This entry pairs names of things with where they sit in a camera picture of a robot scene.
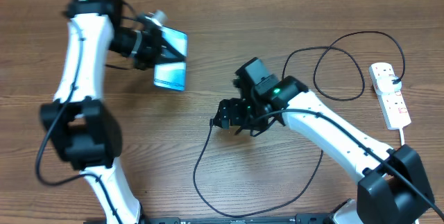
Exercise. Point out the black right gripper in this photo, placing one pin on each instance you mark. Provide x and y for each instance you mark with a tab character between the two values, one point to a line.
232	114

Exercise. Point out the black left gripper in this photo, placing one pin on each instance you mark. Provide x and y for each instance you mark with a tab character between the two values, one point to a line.
156	45

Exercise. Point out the Samsung Galaxy smartphone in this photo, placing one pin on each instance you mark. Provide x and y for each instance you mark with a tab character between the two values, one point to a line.
170	67

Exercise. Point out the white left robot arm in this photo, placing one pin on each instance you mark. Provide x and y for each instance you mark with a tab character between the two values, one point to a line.
82	130

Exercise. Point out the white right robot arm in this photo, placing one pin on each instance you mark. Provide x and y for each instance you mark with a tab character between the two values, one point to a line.
392	186

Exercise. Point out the white charger adapter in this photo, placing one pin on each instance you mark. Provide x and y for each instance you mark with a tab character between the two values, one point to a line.
387	85

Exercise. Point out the white power strip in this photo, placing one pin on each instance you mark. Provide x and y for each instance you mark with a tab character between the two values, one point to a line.
393	107

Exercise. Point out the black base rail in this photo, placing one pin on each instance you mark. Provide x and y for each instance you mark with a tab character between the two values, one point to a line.
312	218

